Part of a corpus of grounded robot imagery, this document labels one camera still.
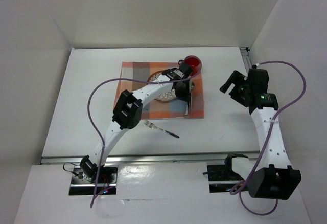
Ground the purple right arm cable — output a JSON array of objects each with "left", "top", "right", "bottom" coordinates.
[{"left": 229, "top": 60, "right": 307, "bottom": 216}]

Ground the red enamel mug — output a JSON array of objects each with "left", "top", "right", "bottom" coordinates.
[{"left": 178, "top": 55, "right": 202, "bottom": 79}]

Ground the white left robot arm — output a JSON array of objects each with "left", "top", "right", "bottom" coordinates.
[{"left": 80, "top": 61, "right": 202, "bottom": 183}]

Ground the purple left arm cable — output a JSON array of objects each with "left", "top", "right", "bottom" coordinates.
[{"left": 87, "top": 66, "right": 201, "bottom": 209}]

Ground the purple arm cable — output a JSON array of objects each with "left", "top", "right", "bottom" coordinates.
[
  {"left": 87, "top": 66, "right": 201, "bottom": 209},
  {"left": 229, "top": 60, "right": 307, "bottom": 216}
]

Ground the aluminium front rail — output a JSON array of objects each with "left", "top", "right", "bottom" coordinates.
[{"left": 40, "top": 151, "right": 259, "bottom": 165}]

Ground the floral patterned ceramic plate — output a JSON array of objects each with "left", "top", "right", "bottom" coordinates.
[{"left": 148, "top": 71, "right": 176, "bottom": 102}]

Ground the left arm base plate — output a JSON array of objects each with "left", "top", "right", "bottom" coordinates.
[{"left": 68, "top": 166, "right": 118, "bottom": 196}]

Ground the silver fork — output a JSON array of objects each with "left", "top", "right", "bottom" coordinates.
[{"left": 144, "top": 120, "right": 180, "bottom": 139}]

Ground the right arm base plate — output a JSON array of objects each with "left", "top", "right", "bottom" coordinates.
[{"left": 203, "top": 163, "right": 244, "bottom": 193}]

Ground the silver spoon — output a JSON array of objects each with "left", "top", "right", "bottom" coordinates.
[{"left": 190, "top": 82, "right": 195, "bottom": 92}]

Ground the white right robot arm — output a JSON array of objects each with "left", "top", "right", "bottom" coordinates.
[{"left": 220, "top": 68, "right": 301, "bottom": 200}]

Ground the checkered orange blue cloth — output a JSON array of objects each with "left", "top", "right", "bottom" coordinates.
[{"left": 112, "top": 61, "right": 206, "bottom": 120}]

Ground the aluminium side rail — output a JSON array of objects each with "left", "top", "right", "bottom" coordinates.
[{"left": 239, "top": 47, "right": 252, "bottom": 70}]

